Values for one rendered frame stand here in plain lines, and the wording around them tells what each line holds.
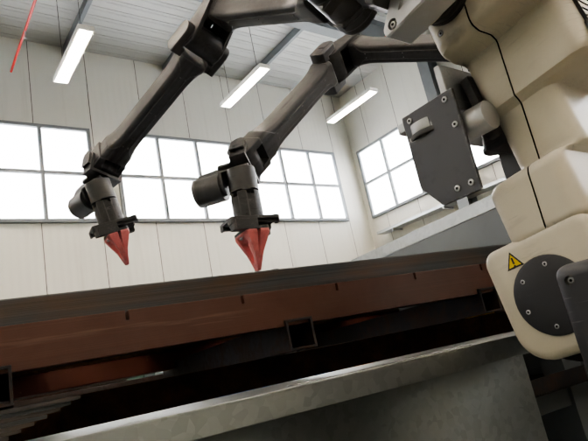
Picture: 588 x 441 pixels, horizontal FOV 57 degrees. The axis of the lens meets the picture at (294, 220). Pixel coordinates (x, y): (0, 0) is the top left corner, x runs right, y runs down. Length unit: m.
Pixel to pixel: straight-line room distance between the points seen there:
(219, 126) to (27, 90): 3.82
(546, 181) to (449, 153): 0.15
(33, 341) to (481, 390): 0.74
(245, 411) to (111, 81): 10.93
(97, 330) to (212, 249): 9.99
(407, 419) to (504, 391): 0.23
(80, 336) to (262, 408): 0.29
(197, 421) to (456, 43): 0.62
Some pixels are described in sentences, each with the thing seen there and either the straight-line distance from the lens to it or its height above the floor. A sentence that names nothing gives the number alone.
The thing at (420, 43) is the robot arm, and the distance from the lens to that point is 1.27.
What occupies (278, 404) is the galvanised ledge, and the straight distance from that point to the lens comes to 0.66.
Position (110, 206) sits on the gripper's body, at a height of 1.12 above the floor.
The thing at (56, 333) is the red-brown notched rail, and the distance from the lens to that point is 0.80.
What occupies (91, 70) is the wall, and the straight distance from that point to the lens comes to 11.43.
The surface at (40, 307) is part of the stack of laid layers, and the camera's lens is 0.85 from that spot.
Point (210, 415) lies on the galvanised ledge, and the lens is 0.63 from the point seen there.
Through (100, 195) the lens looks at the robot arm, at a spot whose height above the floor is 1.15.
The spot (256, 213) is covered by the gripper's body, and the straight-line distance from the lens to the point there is 1.01.
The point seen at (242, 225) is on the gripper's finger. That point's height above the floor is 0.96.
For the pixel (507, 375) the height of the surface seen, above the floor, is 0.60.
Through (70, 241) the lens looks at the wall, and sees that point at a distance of 9.84.
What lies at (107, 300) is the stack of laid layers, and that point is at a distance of 0.86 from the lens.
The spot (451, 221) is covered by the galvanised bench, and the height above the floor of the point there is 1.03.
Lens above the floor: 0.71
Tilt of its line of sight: 14 degrees up
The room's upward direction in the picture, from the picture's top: 12 degrees counter-clockwise
